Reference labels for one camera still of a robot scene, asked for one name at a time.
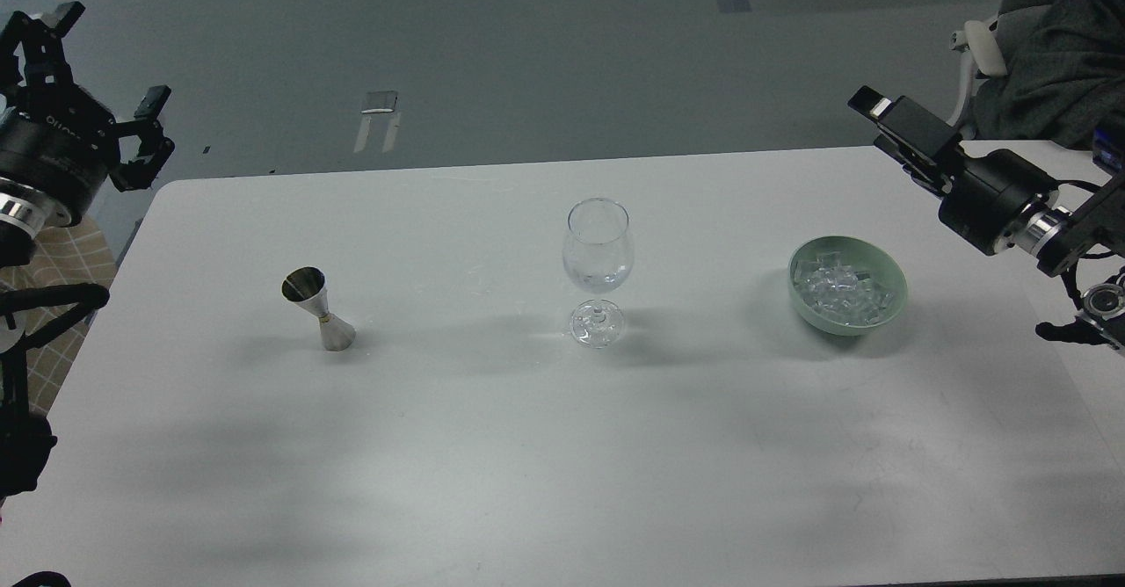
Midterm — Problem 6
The white office chair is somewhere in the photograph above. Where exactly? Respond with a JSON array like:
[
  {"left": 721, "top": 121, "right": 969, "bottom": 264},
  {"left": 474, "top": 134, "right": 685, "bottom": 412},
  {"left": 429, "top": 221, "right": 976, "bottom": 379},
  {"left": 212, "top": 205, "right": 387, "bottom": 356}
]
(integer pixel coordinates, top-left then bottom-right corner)
[{"left": 946, "top": 16, "right": 1009, "bottom": 139}]

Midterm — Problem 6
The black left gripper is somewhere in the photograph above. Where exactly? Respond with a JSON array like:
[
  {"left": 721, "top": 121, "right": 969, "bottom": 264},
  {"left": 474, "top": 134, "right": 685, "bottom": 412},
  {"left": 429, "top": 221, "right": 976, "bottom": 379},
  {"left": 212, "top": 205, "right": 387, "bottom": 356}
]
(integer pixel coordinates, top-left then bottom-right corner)
[{"left": 1, "top": 1, "right": 174, "bottom": 227}]

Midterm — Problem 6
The clear wine glass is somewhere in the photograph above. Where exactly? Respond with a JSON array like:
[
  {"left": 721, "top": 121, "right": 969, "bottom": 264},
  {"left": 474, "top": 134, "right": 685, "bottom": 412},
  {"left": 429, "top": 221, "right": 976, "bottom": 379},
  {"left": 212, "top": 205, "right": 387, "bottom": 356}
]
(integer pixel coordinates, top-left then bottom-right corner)
[{"left": 563, "top": 198, "right": 635, "bottom": 347}]

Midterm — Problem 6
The clear ice cubes pile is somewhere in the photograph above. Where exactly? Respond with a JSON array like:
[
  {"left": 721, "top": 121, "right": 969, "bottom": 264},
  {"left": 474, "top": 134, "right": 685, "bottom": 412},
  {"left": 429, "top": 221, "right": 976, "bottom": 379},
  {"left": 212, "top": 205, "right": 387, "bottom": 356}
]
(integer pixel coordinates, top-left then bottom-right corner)
[{"left": 791, "top": 250, "right": 897, "bottom": 327}]

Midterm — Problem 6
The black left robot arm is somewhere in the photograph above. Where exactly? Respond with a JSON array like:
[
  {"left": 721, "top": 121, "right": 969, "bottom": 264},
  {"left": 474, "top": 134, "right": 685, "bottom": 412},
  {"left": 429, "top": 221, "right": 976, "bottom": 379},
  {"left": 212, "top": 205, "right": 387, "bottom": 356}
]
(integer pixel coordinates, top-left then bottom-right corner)
[{"left": 1, "top": 2, "right": 174, "bottom": 498}]

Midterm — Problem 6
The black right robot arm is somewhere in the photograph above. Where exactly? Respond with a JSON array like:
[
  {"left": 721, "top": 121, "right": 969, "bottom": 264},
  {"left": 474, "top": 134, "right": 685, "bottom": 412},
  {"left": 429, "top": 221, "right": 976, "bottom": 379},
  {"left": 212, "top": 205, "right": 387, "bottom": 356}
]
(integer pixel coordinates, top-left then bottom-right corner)
[{"left": 848, "top": 85, "right": 1124, "bottom": 353}]

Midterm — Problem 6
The silver floor socket plate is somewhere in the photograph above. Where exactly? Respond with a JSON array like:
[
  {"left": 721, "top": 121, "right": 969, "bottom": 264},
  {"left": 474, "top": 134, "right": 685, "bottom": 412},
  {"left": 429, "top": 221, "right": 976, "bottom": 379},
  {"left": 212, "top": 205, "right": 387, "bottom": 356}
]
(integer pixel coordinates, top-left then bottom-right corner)
[{"left": 360, "top": 91, "right": 399, "bottom": 115}]

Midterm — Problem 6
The green bowl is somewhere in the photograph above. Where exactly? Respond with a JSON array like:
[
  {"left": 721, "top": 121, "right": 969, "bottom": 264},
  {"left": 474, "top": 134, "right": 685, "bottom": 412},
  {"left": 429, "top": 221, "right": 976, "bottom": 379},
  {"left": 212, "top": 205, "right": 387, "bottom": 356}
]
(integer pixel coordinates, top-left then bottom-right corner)
[{"left": 785, "top": 236, "right": 909, "bottom": 337}]

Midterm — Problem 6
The steel cocktail jigger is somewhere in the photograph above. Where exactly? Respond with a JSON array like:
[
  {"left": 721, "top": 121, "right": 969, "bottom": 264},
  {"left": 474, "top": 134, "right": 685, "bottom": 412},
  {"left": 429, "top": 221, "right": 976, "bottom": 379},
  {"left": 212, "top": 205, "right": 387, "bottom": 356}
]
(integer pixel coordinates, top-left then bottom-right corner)
[{"left": 281, "top": 267, "right": 356, "bottom": 351}]

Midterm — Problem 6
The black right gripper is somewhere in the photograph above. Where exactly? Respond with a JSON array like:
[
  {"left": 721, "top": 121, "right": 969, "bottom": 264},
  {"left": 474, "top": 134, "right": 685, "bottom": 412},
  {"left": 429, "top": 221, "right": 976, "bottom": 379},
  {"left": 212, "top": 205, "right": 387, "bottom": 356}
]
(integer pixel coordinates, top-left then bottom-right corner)
[{"left": 847, "top": 85, "right": 1060, "bottom": 256}]

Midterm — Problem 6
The person in grey sweater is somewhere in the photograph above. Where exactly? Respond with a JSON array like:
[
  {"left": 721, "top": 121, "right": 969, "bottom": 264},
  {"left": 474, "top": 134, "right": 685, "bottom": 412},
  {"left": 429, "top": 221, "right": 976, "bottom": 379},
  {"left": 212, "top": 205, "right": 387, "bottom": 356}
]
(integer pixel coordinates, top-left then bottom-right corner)
[{"left": 972, "top": 0, "right": 1124, "bottom": 150}]

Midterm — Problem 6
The beige checked cloth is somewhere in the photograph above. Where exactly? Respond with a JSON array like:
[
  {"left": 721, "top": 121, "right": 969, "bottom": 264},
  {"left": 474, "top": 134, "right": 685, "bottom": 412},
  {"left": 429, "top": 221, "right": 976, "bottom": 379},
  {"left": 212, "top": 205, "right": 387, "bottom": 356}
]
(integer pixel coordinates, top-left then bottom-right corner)
[{"left": 0, "top": 209, "right": 118, "bottom": 421}]

